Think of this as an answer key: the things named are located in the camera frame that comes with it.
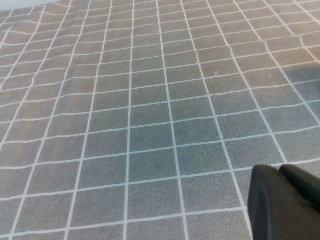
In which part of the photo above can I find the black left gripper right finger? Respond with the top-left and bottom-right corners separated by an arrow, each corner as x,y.
278,164 -> 320,216

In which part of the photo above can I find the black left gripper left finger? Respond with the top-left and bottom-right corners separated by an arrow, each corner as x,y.
246,164 -> 320,240

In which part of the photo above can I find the grey white-grid tablecloth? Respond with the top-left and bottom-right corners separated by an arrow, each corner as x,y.
0,0 -> 320,240

